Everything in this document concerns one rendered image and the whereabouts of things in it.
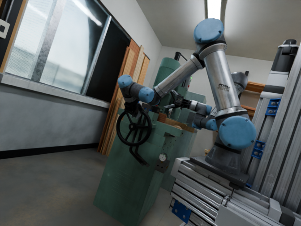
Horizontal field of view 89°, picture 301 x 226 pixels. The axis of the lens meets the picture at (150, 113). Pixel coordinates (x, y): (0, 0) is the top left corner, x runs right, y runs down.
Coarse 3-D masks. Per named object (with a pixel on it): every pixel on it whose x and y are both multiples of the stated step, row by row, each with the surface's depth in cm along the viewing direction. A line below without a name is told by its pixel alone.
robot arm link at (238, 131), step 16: (208, 32) 61; (208, 48) 62; (224, 48) 63; (208, 64) 64; (224, 64) 61; (224, 80) 59; (224, 96) 58; (224, 112) 57; (240, 112) 55; (224, 128) 55; (240, 128) 53; (224, 144) 58; (240, 144) 53
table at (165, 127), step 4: (120, 108) 140; (120, 112) 140; (124, 116) 138; (132, 120) 124; (136, 120) 123; (152, 124) 118; (156, 124) 127; (160, 124) 126; (164, 124) 125; (156, 128) 127; (160, 128) 126; (164, 128) 125; (168, 128) 124; (172, 128) 122; (176, 128) 121; (168, 132) 123; (172, 132) 122; (176, 132) 121; (180, 132) 120; (184, 132) 138; (180, 136) 121
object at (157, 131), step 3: (126, 117) 137; (123, 120) 138; (126, 120) 137; (147, 129) 129; (153, 129) 128; (156, 129) 127; (153, 132) 127; (156, 132) 126; (159, 132) 126; (162, 132) 125; (165, 132) 126; (162, 135) 125; (165, 135) 130; (168, 135) 142
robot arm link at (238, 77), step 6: (234, 72) 110; (240, 72) 107; (234, 78) 105; (240, 78) 102; (246, 78) 103; (234, 84) 103; (240, 84) 101; (246, 84) 103; (240, 90) 102; (210, 114) 102; (204, 120) 103; (210, 120) 98; (204, 126) 102; (210, 126) 97; (216, 126) 98
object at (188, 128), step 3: (168, 120) 140; (168, 123) 140; (171, 123) 139; (174, 123) 138; (177, 123) 137; (180, 126) 136; (183, 126) 135; (186, 126) 134; (183, 129) 135; (186, 129) 134; (189, 129) 133; (192, 129) 132; (192, 132) 132
